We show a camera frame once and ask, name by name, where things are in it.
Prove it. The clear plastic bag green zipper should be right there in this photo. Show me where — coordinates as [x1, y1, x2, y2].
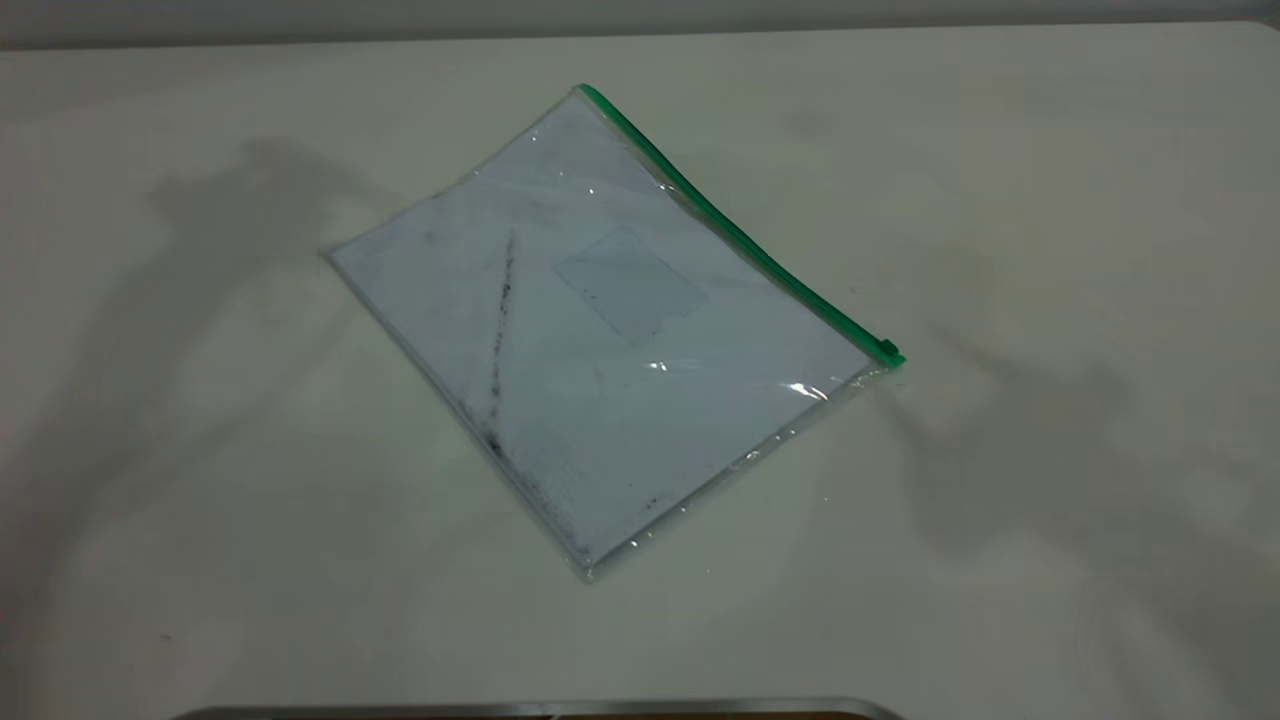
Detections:
[320, 83, 908, 584]

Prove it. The silver metal edge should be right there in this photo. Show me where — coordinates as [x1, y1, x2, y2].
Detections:
[170, 697, 907, 720]

